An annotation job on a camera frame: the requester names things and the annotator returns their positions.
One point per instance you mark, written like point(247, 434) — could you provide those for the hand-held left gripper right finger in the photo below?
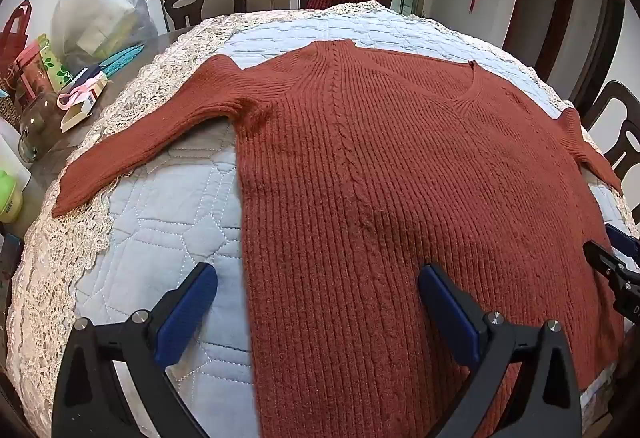
point(450, 313)

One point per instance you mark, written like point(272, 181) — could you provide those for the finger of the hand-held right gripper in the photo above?
point(625, 243)
point(602, 260)

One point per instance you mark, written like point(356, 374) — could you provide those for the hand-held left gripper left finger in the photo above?
point(185, 308)

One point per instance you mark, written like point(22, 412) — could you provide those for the rust knit sweater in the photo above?
point(380, 157)

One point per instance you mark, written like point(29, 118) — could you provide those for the brown wooden door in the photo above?
point(550, 7)
point(600, 52)

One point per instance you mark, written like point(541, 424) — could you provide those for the green baby cup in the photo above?
point(10, 198)

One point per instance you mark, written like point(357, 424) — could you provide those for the cream box with pink ribbon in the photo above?
point(80, 110)

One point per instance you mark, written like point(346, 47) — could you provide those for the glass jar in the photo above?
point(40, 127)

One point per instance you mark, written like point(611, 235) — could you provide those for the white plastic container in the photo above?
point(10, 147)

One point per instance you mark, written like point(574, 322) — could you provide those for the teal lace-patterned item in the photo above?
point(120, 59)

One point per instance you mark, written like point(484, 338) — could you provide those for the pink clear gift bag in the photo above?
point(32, 75)

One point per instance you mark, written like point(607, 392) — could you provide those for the green leaf print packet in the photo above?
point(52, 62)

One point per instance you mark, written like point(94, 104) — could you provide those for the red gift bag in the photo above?
point(10, 42)

